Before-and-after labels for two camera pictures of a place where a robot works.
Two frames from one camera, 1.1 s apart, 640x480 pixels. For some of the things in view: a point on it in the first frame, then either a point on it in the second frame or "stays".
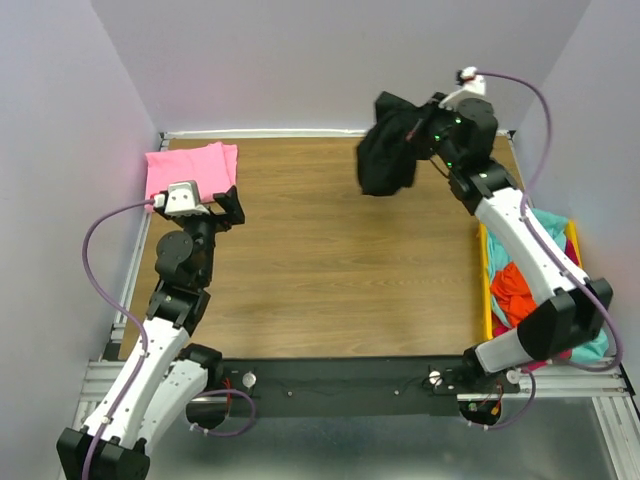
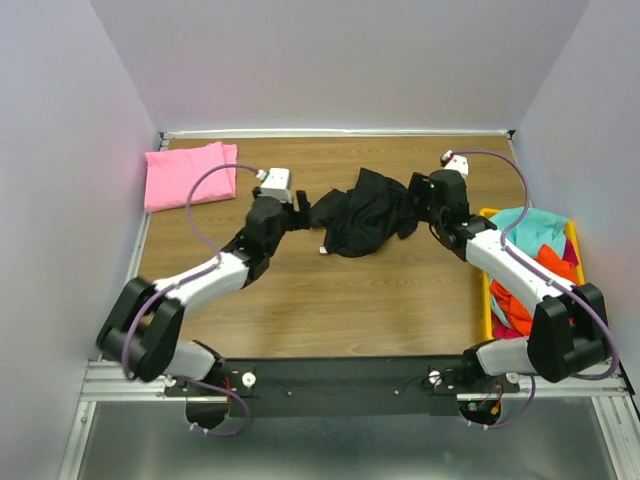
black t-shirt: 386,159 → 366,219
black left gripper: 230,203 → 295,215
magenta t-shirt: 500,327 stays
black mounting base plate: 354,386 stays
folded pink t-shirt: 213,168 stays
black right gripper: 435,112 → 420,186
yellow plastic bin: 570,225 stays
